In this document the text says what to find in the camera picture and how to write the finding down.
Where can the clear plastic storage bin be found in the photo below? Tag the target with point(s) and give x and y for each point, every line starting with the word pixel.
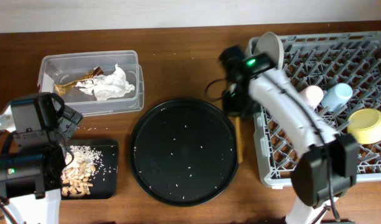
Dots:
pixel 65 68

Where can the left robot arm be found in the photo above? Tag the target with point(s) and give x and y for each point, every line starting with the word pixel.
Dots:
pixel 33 156

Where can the grey plate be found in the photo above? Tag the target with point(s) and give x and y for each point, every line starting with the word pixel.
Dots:
pixel 271 44

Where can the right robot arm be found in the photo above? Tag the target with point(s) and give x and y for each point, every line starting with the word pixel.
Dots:
pixel 327 166

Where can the gold coffee sachet wrapper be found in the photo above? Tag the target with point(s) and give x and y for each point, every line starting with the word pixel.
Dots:
pixel 63 89

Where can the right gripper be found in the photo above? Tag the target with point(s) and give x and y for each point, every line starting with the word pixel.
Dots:
pixel 253 110

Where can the black rectangular tray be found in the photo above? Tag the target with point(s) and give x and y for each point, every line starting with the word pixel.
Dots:
pixel 105 183

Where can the blue plastic cup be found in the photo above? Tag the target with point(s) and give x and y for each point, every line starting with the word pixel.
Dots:
pixel 337 96

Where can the pink plastic cup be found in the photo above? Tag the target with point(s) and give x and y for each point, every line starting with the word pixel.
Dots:
pixel 312 95

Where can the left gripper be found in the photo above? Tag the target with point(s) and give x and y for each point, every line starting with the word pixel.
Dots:
pixel 68 126

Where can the white napkin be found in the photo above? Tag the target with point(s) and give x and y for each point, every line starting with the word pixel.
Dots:
pixel 103 87

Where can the food scraps pile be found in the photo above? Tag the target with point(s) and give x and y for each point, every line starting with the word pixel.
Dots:
pixel 83 163

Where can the round black serving tray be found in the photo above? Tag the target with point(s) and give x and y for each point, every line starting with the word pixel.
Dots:
pixel 183 152

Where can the wooden chopstick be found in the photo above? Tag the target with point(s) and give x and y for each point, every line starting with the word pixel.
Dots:
pixel 239 140

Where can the yellow bowl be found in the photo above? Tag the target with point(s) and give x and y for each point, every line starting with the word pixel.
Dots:
pixel 365 126

